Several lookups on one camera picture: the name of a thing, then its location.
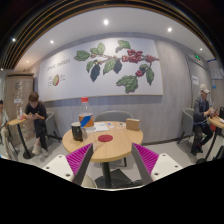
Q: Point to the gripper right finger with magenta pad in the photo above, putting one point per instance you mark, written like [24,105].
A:
[153,166]

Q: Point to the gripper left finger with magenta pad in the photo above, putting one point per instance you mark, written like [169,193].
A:
[73,166]

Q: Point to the clear plastic water bottle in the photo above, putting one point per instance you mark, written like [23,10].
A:
[85,114]

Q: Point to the clear drinking glass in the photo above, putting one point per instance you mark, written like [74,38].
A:
[90,137]

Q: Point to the black mug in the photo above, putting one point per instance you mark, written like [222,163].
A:
[76,131]

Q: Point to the round wooden table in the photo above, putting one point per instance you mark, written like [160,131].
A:
[219,124]
[106,152]

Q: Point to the red round coaster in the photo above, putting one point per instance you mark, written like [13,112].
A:
[105,138]

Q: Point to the small round table left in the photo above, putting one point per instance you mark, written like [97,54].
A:
[27,154]

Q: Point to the brown tissue box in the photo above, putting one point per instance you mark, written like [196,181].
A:
[133,124]

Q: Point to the white paper menu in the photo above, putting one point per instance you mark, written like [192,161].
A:
[100,126]

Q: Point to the grey chair left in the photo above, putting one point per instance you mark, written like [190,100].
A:
[51,127]

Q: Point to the grey chair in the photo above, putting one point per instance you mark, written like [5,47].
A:
[51,127]
[187,123]

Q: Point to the man with white cap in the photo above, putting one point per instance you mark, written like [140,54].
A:
[202,110]

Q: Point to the grey chair right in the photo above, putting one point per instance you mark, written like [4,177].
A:
[187,123]

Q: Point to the grey armchair behind table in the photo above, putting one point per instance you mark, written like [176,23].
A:
[114,115]

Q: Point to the person in black clothes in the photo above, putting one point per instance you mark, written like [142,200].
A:
[36,111]

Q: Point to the round wooden table right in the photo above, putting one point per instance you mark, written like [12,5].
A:
[219,124]

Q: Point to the person at left edge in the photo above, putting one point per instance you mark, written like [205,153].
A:
[4,120]

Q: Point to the coffee plant wall poster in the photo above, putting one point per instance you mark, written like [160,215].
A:
[106,67]

